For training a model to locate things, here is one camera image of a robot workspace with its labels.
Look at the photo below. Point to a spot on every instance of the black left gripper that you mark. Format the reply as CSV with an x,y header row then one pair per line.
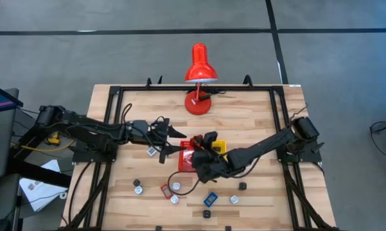
x,y
144,131

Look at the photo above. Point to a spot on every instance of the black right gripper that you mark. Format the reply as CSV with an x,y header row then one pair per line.
x,y
212,167

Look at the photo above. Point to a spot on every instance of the white digital clock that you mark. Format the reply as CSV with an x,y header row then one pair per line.
x,y
151,151

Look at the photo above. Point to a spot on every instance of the red digital clock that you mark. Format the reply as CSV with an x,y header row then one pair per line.
x,y
166,191

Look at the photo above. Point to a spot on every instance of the black wall charger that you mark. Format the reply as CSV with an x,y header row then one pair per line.
x,y
206,214
136,183
242,186

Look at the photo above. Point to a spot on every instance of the pink wall charger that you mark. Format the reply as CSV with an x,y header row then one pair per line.
x,y
174,199

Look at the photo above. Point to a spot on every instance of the white-topped wall charger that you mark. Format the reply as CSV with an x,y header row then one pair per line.
x,y
138,190

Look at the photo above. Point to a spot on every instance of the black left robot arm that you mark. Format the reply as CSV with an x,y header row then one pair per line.
x,y
83,125

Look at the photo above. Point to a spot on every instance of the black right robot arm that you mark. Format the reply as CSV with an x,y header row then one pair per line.
x,y
269,141

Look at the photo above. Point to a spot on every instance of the yellow plastic basket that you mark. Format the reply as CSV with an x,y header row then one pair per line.
x,y
221,146

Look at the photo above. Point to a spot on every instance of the red plastic basket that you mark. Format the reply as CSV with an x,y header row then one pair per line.
x,y
184,163

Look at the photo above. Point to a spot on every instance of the blue digital clock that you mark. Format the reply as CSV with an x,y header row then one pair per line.
x,y
210,199

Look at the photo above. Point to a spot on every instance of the red desk lamp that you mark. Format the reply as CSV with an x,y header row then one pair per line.
x,y
200,64

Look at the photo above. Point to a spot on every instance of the black support stand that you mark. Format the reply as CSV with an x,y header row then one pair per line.
x,y
35,171

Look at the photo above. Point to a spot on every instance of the white paper sheets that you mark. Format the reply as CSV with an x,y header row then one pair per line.
x,y
38,192

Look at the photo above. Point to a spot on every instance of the blue-screen monitor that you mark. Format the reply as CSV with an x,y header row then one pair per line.
x,y
0,99

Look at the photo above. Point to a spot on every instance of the purple wall charger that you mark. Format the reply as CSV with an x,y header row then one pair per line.
x,y
233,199

